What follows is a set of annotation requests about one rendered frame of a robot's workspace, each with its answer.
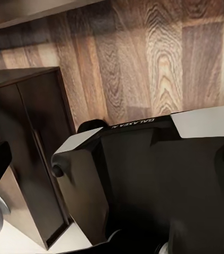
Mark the bed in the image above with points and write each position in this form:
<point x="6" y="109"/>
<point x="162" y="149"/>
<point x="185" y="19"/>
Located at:
<point x="17" y="11"/>

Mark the nightstand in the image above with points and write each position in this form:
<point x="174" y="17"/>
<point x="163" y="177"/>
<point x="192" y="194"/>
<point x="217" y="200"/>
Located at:
<point x="36" y="120"/>

